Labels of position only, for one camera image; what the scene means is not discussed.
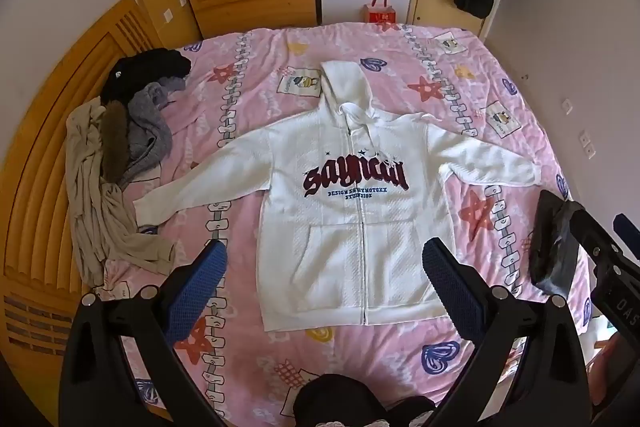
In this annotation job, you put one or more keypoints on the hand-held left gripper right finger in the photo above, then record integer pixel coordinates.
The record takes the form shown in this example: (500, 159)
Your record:
(450, 287)

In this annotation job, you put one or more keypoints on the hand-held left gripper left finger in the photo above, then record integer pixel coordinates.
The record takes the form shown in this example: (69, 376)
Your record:
(200, 287)

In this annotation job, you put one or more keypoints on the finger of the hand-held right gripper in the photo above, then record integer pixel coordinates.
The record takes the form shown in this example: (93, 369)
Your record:
(622, 231)
(595, 237)

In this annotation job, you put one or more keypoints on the white zip hoodie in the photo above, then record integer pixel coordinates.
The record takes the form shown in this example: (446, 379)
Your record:
(340, 257)

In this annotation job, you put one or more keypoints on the beige coat with fur collar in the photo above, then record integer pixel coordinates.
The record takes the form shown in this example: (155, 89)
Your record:
(95, 207)

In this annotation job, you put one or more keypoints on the person's dark clothing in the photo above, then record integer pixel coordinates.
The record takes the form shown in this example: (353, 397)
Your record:
(345, 397)

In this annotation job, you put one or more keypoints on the grey knit garment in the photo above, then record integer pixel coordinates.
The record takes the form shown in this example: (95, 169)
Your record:
(150, 127)

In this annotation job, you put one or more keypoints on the pink printed bed sheet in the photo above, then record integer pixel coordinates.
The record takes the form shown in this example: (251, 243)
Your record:
(250, 72)

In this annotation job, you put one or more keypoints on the black garment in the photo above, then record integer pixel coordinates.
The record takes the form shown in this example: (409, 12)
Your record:
(140, 69)

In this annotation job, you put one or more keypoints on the wooden slatted headboard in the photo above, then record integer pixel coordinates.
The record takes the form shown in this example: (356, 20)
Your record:
(50, 107)

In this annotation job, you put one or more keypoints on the red gift bag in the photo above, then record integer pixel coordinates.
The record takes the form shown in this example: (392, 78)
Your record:
(381, 14)

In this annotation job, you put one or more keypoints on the white wall socket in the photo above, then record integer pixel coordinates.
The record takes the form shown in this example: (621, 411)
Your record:
(567, 106)
(587, 144)

